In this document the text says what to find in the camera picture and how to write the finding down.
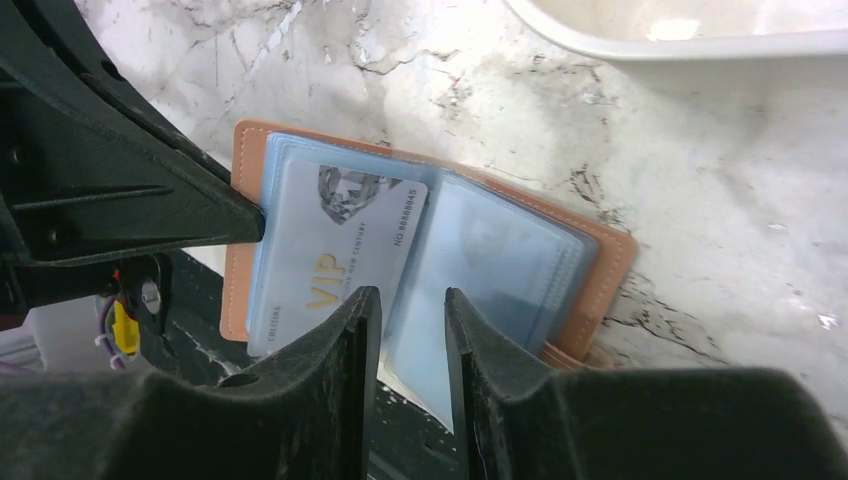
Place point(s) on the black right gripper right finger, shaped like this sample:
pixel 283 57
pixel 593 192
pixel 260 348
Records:
pixel 514 417

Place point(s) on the white VIP diamond card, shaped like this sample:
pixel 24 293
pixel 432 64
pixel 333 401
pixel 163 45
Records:
pixel 331 231

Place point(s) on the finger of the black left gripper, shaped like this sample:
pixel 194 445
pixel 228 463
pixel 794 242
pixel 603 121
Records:
pixel 90 171

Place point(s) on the white oblong plastic tray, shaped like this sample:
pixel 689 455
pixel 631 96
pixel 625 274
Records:
pixel 689 30

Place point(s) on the tan leather card holder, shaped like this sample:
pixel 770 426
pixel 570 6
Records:
pixel 541 275

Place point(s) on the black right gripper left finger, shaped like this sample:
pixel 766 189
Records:
pixel 301 413

